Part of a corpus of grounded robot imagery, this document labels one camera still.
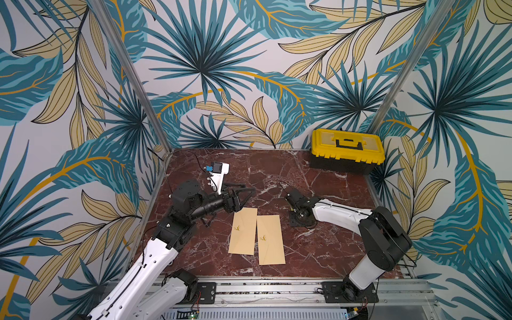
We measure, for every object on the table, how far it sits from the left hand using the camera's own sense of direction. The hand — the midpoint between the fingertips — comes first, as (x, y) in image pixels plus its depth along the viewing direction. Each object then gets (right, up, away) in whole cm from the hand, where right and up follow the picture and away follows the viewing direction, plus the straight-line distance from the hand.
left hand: (248, 192), depth 62 cm
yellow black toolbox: (+47, +16, +36) cm, 61 cm away
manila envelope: (+8, -26, +22) cm, 35 cm away
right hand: (+21, -16, +29) cm, 39 cm away
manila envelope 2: (-3, -20, +27) cm, 34 cm away
